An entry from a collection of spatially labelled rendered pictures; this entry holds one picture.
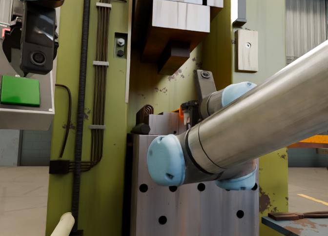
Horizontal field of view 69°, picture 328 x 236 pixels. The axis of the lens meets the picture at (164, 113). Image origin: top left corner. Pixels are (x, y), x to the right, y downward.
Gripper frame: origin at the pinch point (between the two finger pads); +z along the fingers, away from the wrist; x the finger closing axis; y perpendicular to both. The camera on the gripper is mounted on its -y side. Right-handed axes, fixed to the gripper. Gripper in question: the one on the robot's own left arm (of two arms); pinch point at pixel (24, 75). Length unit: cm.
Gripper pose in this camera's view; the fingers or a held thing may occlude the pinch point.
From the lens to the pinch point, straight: 59.4
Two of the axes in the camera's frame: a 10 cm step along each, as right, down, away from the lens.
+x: -8.1, -0.7, -5.9
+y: -2.7, -8.4, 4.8
